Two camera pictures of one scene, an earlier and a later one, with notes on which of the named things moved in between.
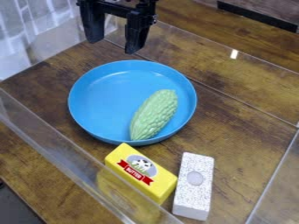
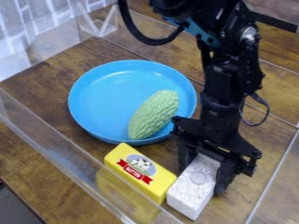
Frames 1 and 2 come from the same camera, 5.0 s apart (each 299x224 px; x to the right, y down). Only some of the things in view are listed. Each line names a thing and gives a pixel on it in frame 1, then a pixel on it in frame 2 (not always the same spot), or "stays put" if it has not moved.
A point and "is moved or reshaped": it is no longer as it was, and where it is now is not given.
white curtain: x=38 y=28 stays put
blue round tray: x=110 y=90 stays put
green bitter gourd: x=154 y=112 stays put
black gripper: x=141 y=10 -> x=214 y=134
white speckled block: x=194 y=185 is moved or reshaped
